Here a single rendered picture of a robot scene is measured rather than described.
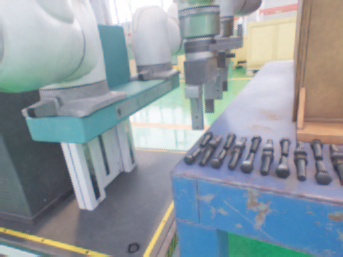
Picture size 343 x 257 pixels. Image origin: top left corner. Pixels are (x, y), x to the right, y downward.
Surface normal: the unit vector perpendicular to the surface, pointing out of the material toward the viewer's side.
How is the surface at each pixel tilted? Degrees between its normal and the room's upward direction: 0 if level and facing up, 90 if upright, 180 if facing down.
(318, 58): 90
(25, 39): 107
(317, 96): 90
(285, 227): 90
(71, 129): 90
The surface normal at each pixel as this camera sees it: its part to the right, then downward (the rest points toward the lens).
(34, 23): 0.94, 0.10
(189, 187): -0.44, 0.35
